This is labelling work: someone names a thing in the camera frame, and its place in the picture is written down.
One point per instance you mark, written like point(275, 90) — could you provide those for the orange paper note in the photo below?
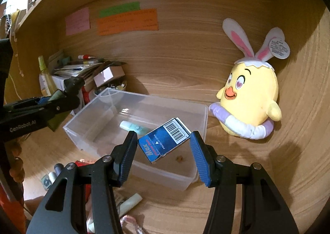
point(127, 21)

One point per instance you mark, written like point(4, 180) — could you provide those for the clear plastic storage bin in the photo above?
point(108, 120)

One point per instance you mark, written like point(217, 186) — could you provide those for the white bowl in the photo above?
point(103, 95)

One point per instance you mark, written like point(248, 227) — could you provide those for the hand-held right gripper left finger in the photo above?
point(127, 158)

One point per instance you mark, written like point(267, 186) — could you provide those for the stack of papers and booklets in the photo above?
point(85, 68)

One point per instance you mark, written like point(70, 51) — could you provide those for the white paper box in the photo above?
point(60, 82)

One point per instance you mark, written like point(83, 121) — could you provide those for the yellow chick plush toy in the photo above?
point(252, 95)

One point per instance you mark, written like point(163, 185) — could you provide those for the yellow-green spray bottle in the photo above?
point(46, 77)

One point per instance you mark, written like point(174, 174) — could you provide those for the pink paper note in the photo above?
point(77, 21)

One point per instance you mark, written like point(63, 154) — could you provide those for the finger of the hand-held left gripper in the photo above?
point(74, 85)
point(58, 106)

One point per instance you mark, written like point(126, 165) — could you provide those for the small green packet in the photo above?
point(46, 182)

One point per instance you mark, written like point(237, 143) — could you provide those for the orange cloth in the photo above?
point(9, 205)

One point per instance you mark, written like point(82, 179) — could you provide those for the dark blue carton box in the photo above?
point(165, 138)

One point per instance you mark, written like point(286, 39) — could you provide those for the dark thread spool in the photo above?
point(59, 167)

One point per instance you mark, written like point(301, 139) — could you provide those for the person's left hand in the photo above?
point(16, 172)

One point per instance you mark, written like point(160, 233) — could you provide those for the cream tube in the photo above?
point(131, 203)

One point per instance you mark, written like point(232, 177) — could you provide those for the red packet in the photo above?
point(82, 164)

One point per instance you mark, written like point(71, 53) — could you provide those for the green paper note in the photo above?
point(120, 8)

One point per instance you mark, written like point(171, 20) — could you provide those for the small cardboard box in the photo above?
point(109, 75)

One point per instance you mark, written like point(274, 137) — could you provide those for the pale teal tube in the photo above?
point(132, 127)

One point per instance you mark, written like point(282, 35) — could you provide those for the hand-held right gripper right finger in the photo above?
point(199, 158)

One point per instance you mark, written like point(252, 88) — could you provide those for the white thread spool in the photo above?
point(52, 177)

